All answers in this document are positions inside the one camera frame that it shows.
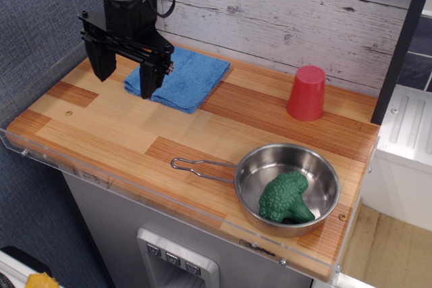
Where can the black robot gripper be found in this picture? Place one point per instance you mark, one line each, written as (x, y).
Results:
(125, 29)

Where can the green toy broccoli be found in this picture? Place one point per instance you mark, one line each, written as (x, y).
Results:
(282, 199)

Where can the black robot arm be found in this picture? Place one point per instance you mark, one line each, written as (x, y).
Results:
(127, 28)

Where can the stainless steel pot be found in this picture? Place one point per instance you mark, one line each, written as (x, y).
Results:
(265, 163)

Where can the blue folded cloth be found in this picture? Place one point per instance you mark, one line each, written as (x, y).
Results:
(193, 78)

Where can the grey toy fridge cabinet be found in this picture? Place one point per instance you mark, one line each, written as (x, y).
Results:
(114, 217)

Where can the red plastic cup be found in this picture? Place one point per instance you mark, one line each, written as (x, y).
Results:
(307, 95)

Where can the silver dispenser button panel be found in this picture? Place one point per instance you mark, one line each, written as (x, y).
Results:
(169, 264)

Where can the yellow and black object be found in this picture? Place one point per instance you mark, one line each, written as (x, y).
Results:
(38, 280)

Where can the white toy sink unit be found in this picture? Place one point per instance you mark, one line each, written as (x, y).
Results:
(398, 182)

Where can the black right frame post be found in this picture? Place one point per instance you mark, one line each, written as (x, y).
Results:
(407, 32)

